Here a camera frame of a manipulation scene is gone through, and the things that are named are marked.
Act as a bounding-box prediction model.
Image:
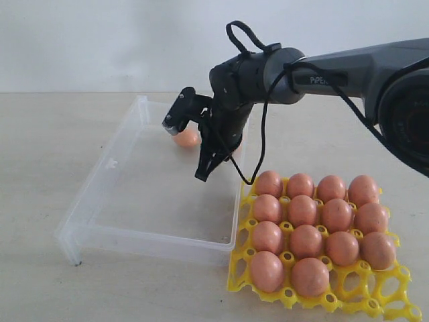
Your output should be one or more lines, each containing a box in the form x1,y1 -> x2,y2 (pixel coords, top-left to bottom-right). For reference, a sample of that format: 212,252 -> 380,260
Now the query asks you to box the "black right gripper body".
198,103 -> 251,154

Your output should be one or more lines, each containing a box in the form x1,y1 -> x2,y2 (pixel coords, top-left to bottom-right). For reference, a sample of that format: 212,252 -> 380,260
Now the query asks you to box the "brown egg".
325,231 -> 359,266
354,203 -> 389,235
286,173 -> 314,199
348,174 -> 380,208
172,129 -> 200,148
321,199 -> 353,233
360,232 -> 396,270
249,251 -> 285,293
316,174 -> 346,203
255,170 -> 283,199
252,221 -> 284,255
234,142 -> 243,155
253,194 -> 282,224
289,225 -> 322,259
288,195 -> 317,227

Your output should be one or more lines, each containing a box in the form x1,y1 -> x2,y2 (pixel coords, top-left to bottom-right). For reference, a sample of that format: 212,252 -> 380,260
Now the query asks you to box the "brown egg back top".
172,129 -> 200,148

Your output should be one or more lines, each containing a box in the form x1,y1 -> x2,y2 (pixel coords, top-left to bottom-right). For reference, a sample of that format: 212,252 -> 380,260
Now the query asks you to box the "brown egg corner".
291,258 -> 329,297

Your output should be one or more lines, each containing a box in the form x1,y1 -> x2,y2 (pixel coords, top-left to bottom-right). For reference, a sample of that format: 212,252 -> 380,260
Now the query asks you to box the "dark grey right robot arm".
195,38 -> 428,181

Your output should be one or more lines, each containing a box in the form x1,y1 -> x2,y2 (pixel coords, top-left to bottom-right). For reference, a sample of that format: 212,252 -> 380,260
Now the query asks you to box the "clear plastic box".
56,95 -> 245,266

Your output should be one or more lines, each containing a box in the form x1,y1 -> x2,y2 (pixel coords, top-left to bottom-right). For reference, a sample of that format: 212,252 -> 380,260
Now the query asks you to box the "yellow plastic egg tray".
227,178 -> 422,321

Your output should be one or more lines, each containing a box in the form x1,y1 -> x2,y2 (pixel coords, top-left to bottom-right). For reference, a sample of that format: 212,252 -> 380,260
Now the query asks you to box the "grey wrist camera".
162,87 -> 212,136

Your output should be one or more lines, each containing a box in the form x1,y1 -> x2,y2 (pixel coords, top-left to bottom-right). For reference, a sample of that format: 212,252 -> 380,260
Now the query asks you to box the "black cable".
200,20 -> 393,186

